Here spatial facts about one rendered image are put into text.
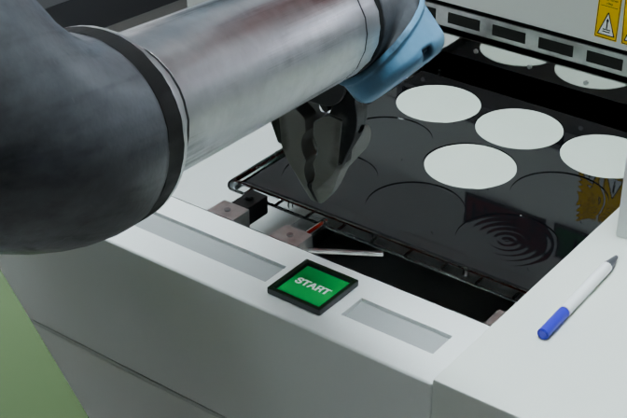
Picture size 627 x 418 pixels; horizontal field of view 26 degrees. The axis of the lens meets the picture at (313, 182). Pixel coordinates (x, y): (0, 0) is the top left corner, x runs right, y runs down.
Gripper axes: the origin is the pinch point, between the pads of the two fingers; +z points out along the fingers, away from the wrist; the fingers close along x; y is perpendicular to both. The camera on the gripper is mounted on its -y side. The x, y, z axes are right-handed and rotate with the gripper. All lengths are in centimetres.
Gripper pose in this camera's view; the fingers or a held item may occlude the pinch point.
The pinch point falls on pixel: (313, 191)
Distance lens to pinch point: 110.5
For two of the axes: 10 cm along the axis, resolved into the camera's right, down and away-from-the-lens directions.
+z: 0.0, 8.7, 5.0
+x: -8.1, -2.9, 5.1
